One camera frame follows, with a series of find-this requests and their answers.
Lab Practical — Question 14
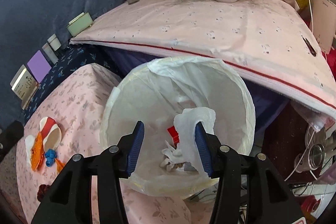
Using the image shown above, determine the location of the white embossed paper towel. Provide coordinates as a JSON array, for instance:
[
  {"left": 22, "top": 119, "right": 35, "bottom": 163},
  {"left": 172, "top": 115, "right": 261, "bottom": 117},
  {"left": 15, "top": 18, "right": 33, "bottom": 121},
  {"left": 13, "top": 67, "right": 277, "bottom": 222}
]
[{"left": 174, "top": 107, "right": 216, "bottom": 178}]

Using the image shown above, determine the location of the red card box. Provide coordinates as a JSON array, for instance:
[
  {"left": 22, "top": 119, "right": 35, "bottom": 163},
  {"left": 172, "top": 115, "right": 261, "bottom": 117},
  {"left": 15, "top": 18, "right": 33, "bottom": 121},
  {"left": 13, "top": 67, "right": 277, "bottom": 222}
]
[{"left": 167, "top": 126, "right": 179, "bottom": 147}]

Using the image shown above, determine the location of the orange snack wrapper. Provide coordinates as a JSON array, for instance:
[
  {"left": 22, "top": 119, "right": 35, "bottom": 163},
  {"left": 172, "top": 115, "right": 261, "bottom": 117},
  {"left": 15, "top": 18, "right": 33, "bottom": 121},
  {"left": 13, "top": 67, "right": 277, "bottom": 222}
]
[{"left": 29, "top": 132, "right": 66, "bottom": 173}]

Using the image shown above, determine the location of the red white paper cup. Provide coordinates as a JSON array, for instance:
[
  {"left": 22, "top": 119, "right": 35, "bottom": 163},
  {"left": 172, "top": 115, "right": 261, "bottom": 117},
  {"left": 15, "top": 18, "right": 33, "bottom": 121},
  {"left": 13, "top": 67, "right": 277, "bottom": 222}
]
[{"left": 39, "top": 117, "right": 62, "bottom": 152}]

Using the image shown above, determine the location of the beige open gift box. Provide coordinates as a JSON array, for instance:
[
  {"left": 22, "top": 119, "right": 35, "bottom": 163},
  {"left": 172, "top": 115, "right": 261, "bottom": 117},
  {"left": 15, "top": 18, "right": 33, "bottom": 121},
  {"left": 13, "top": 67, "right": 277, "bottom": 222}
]
[{"left": 10, "top": 65, "right": 39, "bottom": 110}]

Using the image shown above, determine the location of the crumpled white tissue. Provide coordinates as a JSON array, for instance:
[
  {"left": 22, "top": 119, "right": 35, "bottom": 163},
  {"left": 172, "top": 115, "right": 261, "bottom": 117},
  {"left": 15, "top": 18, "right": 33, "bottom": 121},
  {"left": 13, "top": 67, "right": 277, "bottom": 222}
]
[{"left": 159, "top": 140, "right": 197, "bottom": 172}]

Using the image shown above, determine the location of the purple box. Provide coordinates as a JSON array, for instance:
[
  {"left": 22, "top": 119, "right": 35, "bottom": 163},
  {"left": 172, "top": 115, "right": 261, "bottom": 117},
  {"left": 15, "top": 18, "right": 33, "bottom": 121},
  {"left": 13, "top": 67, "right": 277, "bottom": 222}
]
[{"left": 27, "top": 50, "right": 51, "bottom": 83}]

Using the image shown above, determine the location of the slim white bottle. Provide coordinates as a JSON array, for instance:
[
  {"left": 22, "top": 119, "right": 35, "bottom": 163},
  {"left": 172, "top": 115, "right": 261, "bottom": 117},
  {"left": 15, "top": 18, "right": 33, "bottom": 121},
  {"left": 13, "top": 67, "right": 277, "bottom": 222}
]
[{"left": 42, "top": 43, "right": 59, "bottom": 64}]

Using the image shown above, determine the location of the navy dragonfly print cloth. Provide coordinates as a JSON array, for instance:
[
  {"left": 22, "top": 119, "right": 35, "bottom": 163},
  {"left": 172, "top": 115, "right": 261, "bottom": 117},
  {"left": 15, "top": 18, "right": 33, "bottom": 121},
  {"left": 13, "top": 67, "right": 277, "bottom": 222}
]
[{"left": 24, "top": 45, "right": 124, "bottom": 123}]

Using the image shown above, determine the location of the mint green tissue box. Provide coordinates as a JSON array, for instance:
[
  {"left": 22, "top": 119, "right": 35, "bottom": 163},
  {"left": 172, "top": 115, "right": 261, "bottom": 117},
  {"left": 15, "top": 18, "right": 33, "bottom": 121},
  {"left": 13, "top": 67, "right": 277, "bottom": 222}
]
[{"left": 67, "top": 12, "right": 93, "bottom": 37}]

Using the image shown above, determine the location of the pale pink dotted cloth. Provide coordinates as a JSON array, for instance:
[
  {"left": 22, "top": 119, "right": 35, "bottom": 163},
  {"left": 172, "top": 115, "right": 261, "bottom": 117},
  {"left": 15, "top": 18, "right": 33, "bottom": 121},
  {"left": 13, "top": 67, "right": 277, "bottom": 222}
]
[{"left": 71, "top": 0, "right": 335, "bottom": 118}]

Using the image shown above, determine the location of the black clip on cloth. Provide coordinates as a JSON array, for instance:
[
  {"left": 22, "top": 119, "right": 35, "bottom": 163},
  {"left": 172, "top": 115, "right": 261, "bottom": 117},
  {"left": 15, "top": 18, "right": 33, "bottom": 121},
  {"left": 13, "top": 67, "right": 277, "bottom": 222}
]
[{"left": 302, "top": 36, "right": 317, "bottom": 57}]

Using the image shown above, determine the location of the blue grey backdrop cloth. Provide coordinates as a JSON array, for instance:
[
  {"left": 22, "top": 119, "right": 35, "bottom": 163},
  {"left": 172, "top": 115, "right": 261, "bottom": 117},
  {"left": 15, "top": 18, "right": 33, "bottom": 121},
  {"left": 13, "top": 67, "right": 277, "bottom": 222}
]
[{"left": 1, "top": 0, "right": 125, "bottom": 128}]

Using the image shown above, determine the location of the white pink appliance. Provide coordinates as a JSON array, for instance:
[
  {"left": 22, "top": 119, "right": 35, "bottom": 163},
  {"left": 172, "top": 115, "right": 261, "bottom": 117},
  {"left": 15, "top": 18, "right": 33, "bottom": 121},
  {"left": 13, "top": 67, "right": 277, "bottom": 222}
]
[{"left": 311, "top": 0, "right": 335, "bottom": 54}]

